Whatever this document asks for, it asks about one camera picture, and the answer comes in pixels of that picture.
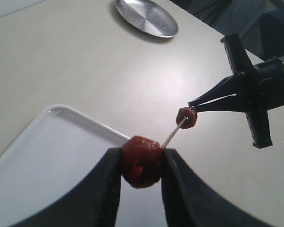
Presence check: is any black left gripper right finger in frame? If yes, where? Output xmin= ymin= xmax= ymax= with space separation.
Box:
xmin=161 ymin=149 xmax=268 ymax=227

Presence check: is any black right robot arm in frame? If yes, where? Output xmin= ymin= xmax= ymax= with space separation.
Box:
xmin=188 ymin=34 xmax=284 ymax=149

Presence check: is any white rectangular plastic tray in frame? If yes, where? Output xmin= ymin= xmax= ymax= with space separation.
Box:
xmin=0 ymin=105 xmax=128 ymax=227

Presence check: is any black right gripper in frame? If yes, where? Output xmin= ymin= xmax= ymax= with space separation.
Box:
xmin=188 ymin=34 xmax=273 ymax=148

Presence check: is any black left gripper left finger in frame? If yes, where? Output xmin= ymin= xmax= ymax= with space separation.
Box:
xmin=15 ymin=148 xmax=121 ymax=227

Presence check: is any brown meatball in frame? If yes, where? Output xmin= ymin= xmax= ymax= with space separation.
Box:
xmin=176 ymin=107 xmax=197 ymax=129
xmin=121 ymin=135 xmax=164 ymax=189

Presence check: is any round silver metal plate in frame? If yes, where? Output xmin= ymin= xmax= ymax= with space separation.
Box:
xmin=115 ymin=0 xmax=179 ymax=38

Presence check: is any thin metal skewer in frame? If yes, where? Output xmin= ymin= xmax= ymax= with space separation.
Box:
xmin=161 ymin=117 xmax=187 ymax=149

